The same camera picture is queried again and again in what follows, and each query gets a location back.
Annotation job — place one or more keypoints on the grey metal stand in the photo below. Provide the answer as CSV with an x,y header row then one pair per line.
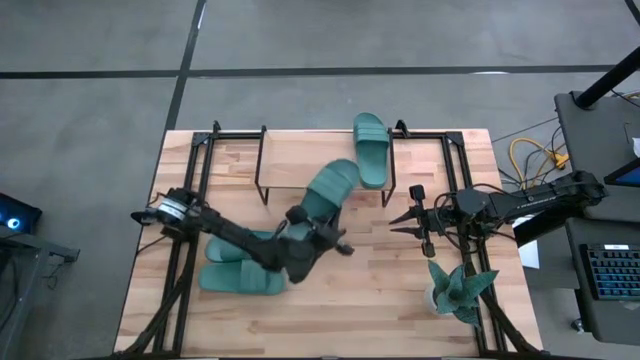
x,y
30,250

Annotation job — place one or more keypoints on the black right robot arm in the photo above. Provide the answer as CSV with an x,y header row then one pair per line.
x,y
530,200

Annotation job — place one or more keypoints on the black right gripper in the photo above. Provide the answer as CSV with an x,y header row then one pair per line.
x,y
437,217

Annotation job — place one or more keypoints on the green rubber slide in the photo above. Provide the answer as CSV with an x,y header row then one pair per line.
x,y
235,277
220,250
332,185
371,155

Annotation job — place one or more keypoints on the black round pole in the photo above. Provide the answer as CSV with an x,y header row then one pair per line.
x,y
607,80

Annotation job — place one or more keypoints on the green succulent in white pot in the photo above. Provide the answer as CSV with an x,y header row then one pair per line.
x,y
457,292

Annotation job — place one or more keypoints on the black metal rig frame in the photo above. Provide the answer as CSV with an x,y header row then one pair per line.
x,y
235,135

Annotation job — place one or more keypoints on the small black round object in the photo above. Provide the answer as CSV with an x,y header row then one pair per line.
x,y
578,325

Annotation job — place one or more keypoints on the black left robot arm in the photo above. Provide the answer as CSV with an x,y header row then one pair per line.
x,y
230,235

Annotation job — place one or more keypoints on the black computer with blue light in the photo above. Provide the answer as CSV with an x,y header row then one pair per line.
x,y
17,215

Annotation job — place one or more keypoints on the black diagonal bar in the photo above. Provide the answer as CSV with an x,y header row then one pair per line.
x,y
542,225

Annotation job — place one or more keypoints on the black backlit keyboard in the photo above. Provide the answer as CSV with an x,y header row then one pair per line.
x,y
612,272

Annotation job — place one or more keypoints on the grey desk top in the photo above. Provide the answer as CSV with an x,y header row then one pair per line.
x,y
595,150
610,320

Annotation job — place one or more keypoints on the tablet with blue screen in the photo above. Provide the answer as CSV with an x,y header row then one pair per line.
x,y
627,176

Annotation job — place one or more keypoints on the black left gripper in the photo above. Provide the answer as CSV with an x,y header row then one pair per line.
x,y
302,255

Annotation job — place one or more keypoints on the white paper sheet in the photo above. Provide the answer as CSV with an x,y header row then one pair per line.
x,y
530,255

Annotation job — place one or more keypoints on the wooden shelf black metal frame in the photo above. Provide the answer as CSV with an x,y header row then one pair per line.
x,y
290,160

